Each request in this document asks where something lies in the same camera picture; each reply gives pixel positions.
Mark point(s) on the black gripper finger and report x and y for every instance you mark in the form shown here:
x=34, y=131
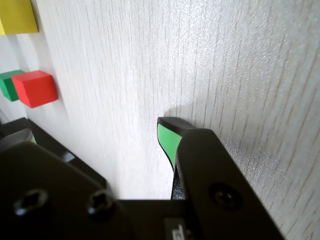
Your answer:
x=37, y=190
x=220, y=180

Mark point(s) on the green wooden cube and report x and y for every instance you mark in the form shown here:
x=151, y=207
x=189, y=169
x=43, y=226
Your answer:
x=6, y=87

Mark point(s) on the red wooden cube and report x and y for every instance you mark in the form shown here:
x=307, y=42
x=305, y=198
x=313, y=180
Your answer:
x=35, y=90

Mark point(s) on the yellow wooden cube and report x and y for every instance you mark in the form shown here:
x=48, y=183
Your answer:
x=17, y=15

